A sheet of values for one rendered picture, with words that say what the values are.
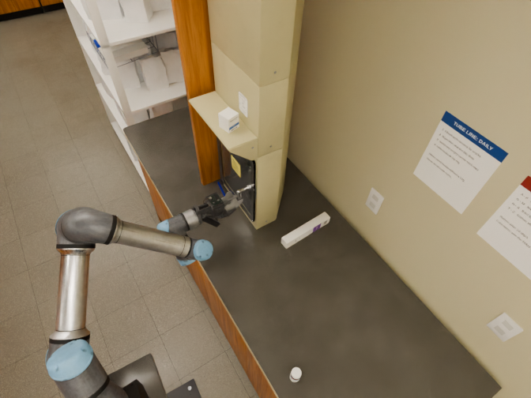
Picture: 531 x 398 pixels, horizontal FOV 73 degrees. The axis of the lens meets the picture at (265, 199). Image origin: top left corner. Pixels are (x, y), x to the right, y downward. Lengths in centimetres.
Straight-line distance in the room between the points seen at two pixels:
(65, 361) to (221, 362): 136
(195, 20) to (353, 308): 123
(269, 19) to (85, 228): 80
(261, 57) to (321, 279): 95
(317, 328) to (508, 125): 95
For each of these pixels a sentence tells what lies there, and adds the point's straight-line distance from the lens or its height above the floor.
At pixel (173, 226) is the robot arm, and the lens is 142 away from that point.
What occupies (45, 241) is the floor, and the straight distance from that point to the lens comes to 316.
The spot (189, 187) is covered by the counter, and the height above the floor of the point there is 94.
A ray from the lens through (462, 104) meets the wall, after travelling 118.
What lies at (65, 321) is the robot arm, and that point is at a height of 121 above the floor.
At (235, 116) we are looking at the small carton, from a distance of 125.
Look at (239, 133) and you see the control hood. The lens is 127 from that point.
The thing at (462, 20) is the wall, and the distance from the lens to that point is 114.
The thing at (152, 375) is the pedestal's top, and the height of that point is 94.
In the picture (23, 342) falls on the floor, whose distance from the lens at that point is 284.
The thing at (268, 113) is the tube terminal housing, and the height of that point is 160.
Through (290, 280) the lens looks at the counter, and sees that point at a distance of 157.
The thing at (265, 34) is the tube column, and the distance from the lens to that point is 106.
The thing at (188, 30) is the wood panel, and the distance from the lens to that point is 138.
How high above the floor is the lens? 235
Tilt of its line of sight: 51 degrees down
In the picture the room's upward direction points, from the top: 3 degrees clockwise
